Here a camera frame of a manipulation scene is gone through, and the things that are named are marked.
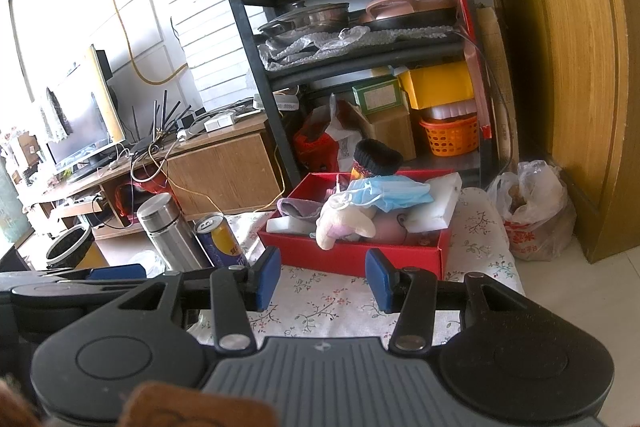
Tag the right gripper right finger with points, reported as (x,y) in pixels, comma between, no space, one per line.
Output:
(411,293)

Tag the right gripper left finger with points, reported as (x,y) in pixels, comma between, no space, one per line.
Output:
(234,292)

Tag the white foam block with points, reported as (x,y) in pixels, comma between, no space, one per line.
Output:
(290,225)

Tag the blue face mask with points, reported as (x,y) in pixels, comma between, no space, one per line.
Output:
(387,193)

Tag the white plush bunny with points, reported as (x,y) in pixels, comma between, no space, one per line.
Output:
(340,218)

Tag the purple fuzzy cloth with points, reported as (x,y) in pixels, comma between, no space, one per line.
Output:
(298,208)

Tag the blue yellow drink can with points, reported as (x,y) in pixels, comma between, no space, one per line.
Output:
(218,241)

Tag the stainless steel thermos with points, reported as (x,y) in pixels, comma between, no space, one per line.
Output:
(173,237)

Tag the red cardboard box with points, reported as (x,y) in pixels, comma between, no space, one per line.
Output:
(347,257)

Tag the black waste bin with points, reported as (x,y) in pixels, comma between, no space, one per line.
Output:
(71,249)

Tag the floral tablecloth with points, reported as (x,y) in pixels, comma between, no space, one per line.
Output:
(310,303)

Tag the wooden TV cabinet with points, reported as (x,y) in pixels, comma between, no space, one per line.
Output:
(232,170)

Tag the white plastic bag floor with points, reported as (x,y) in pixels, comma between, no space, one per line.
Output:
(535,209)

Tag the orange plastic basket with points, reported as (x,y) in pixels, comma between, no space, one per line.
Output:
(451,137)

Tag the brown cardboard box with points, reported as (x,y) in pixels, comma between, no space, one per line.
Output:
(390,126)

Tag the red white plastic bag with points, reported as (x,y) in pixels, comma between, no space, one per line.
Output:
(327,141)

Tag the black wifi router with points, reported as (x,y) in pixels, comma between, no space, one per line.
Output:
(147,123)

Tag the green white box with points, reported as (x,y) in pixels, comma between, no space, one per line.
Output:
(375,96)

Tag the yellow cardboard box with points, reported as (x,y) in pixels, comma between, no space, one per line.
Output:
(437,85)

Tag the television screen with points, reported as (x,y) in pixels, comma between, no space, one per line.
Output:
(79,112)

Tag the black metal shelf rack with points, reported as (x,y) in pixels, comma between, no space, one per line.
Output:
(367,52)

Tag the pink pan with lid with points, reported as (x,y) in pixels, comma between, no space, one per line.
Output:
(407,14)

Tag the steel pot with lid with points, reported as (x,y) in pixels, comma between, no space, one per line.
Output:
(305,20)

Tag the wooden display cabinet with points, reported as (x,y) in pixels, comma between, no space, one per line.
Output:
(575,73)

